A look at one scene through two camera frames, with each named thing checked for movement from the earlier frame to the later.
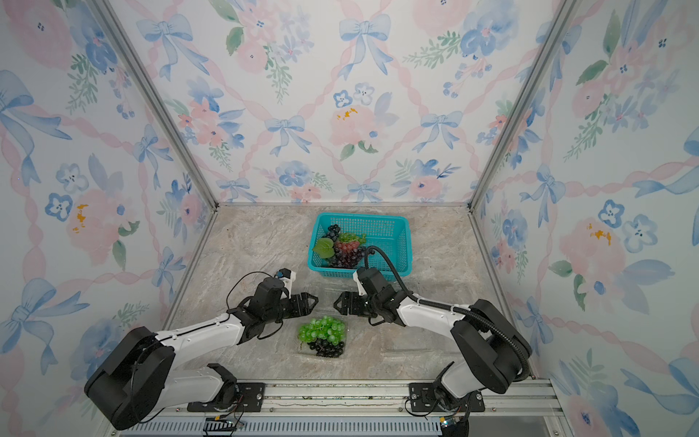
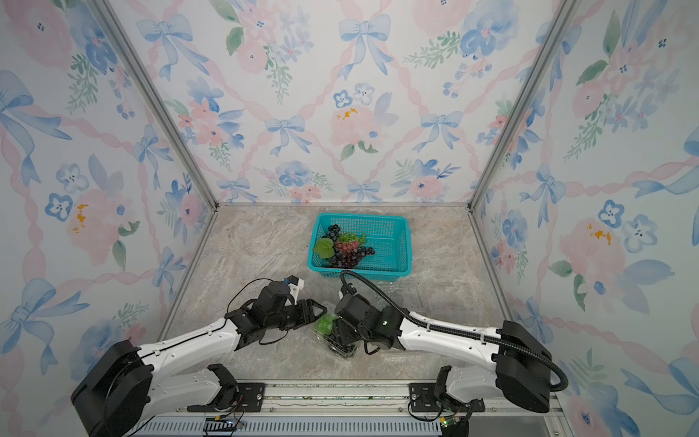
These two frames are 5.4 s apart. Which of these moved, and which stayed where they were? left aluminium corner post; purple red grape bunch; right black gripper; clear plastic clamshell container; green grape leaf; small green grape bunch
Moved: right black gripper; clear plastic clamshell container
Stayed: green grape leaf; purple red grape bunch; small green grape bunch; left aluminium corner post
